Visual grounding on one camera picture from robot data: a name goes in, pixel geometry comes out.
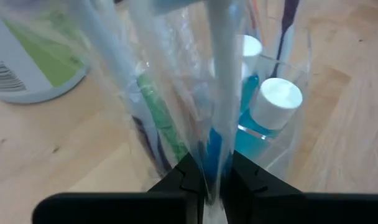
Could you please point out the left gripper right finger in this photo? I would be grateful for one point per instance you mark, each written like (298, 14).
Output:
(285, 208)

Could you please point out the clear plastic bag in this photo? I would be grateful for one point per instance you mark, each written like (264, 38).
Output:
(288, 146)

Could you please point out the navy and white toothbrush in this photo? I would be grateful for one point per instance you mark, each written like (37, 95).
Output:
(114, 68)

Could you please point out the blue and white toothbrush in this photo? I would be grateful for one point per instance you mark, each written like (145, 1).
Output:
(221, 62)

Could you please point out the green and white toothbrush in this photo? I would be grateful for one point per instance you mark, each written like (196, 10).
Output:
(159, 115)

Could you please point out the blue mouthwash bottle white cap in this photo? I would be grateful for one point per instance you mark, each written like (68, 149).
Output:
(276, 102)
(251, 48)

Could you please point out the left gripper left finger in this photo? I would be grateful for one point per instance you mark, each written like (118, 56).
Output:
(130, 208)

